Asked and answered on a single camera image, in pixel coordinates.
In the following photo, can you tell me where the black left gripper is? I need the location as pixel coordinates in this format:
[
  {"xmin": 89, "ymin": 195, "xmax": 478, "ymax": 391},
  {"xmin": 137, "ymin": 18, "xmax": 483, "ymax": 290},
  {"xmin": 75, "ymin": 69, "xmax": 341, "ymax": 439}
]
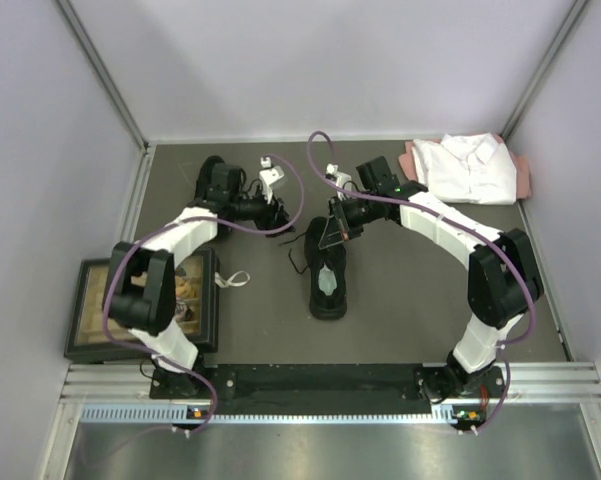
[{"xmin": 230, "ymin": 185, "xmax": 296, "ymax": 238}]

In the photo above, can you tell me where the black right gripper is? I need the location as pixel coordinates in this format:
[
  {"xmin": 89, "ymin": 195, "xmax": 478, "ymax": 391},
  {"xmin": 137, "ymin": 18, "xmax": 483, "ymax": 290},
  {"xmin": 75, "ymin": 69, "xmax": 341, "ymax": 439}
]
[{"xmin": 320, "ymin": 193, "xmax": 379, "ymax": 250}]

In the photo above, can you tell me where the black shoe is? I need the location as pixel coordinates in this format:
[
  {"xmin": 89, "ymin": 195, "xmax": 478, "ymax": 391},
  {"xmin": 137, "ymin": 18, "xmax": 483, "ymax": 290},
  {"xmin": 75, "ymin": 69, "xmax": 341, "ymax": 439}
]
[
  {"xmin": 194, "ymin": 155, "xmax": 224, "ymax": 199},
  {"xmin": 304, "ymin": 216, "xmax": 347, "ymax": 321}
]

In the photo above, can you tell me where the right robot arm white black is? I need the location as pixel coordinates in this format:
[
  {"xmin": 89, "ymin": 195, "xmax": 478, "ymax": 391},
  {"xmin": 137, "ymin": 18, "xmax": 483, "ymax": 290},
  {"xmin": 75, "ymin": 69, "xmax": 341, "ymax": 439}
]
[{"xmin": 319, "ymin": 157, "xmax": 544, "ymax": 402}]

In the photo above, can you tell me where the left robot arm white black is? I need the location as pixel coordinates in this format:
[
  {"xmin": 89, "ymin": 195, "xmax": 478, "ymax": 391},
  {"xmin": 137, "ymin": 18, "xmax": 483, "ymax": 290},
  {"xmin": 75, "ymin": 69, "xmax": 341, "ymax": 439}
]
[{"xmin": 103, "ymin": 156, "xmax": 293, "ymax": 397}]

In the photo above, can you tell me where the white ribbon loop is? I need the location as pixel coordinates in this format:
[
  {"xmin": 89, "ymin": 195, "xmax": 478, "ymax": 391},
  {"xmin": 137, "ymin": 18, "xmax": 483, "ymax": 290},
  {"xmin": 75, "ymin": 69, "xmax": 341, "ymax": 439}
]
[{"xmin": 214, "ymin": 271, "xmax": 251, "ymax": 289}]

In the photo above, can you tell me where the white folded shirt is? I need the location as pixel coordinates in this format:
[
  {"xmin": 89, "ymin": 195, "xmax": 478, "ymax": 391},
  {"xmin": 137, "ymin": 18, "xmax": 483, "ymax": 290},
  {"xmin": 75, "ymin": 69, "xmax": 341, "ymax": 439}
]
[{"xmin": 410, "ymin": 132, "xmax": 519, "ymax": 205}]

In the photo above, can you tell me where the black framed compartment box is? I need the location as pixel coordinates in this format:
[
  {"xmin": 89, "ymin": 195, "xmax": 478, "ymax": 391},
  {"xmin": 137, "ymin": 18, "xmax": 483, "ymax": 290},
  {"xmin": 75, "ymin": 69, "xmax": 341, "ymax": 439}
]
[{"xmin": 64, "ymin": 247, "xmax": 220, "ymax": 364}]

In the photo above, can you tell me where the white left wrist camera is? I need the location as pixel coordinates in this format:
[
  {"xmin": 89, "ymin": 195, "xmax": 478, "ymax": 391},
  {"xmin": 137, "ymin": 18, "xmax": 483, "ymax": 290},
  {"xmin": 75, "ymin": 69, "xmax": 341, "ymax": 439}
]
[{"xmin": 259, "ymin": 156, "xmax": 286, "ymax": 204}]

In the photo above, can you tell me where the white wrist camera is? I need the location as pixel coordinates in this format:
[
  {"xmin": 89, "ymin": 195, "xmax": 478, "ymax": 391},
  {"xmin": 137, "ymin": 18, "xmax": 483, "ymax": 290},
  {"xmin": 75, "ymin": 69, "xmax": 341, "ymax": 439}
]
[
  {"xmin": 259, "ymin": 156, "xmax": 286, "ymax": 204},
  {"xmin": 325, "ymin": 164, "xmax": 352, "ymax": 200}
]

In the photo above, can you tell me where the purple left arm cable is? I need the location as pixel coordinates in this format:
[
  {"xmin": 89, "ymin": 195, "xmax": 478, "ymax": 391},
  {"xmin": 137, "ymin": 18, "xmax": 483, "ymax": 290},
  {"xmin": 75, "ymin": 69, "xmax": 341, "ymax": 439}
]
[{"xmin": 102, "ymin": 152, "xmax": 306, "ymax": 435}]

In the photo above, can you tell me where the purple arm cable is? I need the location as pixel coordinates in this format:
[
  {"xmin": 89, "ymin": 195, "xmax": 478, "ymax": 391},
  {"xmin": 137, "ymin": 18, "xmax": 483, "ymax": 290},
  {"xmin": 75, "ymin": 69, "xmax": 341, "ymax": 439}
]
[
  {"xmin": 102, "ymin": 152, "xmax": 306, "ymax": 435},
  {"xmin": 306, "ymin": 130, "xmax": 539, "ymax": 434}
]

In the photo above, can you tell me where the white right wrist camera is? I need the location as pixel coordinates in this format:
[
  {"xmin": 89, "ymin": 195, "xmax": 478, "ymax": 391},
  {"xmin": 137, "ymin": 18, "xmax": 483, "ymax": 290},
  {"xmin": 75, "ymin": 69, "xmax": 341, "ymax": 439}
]
[{"xmin": 325, "ymin": 164, "xmax": 352, "ymax": 200}]

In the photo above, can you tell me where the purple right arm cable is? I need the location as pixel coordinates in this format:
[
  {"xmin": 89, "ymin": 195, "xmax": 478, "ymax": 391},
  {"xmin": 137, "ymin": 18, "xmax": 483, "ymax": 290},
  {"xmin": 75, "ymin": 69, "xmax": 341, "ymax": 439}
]
[{"xmin": 306, "ymin": 130, "xmax": 539, "ymax": 434}]

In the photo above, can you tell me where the black base plate strip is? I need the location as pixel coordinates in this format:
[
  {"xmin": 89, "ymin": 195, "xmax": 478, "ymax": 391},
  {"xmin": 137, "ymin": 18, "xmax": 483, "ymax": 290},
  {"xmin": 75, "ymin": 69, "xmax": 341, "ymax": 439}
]
[{"xmin": 148, "ymin": 362, "xmax": 507, "ymax": 415}]

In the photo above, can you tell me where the white slotted cable duct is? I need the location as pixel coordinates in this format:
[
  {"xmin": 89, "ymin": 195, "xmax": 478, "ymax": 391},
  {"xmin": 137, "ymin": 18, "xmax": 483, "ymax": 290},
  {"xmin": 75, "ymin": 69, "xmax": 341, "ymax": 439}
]
[{"xmin": 81, "ymin": 404, "xmax": 484, "ymax": 425}]

